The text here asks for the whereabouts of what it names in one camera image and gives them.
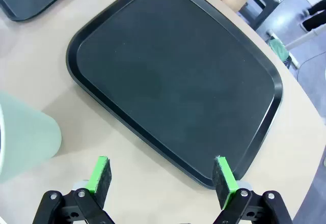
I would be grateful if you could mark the distant person black trousers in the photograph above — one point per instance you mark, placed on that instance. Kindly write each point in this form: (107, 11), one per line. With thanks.
(314, 17)

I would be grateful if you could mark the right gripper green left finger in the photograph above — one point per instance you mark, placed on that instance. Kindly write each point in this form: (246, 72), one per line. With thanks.
(102, 183)

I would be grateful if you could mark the tall pale green cup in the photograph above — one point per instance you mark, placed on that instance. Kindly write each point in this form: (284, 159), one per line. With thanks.
(25, 137)

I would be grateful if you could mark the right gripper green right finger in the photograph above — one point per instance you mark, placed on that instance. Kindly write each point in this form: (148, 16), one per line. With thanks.
(224, 183)

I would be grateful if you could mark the grey topped black stool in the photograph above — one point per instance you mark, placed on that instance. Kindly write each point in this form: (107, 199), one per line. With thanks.
(265, 0)

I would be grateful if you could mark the green cloth bundle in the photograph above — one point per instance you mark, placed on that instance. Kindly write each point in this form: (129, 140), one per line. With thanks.
(278, 49)

